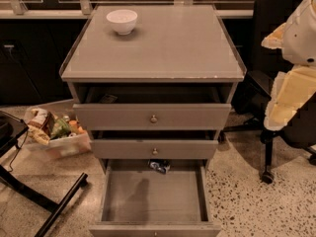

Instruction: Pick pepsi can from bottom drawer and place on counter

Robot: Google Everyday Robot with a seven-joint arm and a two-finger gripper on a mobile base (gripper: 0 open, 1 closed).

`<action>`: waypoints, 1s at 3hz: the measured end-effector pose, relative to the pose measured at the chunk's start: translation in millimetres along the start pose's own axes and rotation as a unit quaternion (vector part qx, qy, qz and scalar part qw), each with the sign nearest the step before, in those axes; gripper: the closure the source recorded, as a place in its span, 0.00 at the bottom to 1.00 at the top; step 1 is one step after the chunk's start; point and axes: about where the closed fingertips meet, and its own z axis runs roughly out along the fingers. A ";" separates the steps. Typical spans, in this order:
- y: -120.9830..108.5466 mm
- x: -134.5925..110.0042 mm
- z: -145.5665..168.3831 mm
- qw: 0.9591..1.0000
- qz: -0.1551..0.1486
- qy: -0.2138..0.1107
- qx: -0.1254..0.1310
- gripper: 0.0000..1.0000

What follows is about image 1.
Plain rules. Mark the top grey drawer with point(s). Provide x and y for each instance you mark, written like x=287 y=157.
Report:
x=177 y=107

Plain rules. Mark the clear plastic snack bin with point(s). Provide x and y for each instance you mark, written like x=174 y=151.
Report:
x=59 y=147

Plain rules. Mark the grey drawer cabinet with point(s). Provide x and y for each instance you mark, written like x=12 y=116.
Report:
x=169 y=45

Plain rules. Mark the chip bag in bin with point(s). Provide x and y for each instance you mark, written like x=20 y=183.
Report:
x=38 y=125

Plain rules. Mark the brass top drawer knob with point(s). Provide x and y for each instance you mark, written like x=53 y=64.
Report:
x=153 y=119

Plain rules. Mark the dark item in top drawer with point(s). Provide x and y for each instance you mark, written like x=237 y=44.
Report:
x=108 y=99

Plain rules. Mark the black table stand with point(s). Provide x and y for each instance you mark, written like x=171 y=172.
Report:
x=11 y=129

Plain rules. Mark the blue pepsi can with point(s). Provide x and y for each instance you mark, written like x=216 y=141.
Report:
x=160 y=166

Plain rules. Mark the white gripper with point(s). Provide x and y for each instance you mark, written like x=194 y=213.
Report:
x=301 y=39

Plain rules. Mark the black office chair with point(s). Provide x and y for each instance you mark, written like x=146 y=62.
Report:
x=254 y=93

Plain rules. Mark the middle grey drawer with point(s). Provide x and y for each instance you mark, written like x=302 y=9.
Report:
x=171 y=144

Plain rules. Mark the green snack bag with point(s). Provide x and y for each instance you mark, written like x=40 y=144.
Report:
x=60 y=128

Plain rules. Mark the white ceramic bowl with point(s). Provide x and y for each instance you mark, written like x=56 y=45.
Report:
x=122 y=21

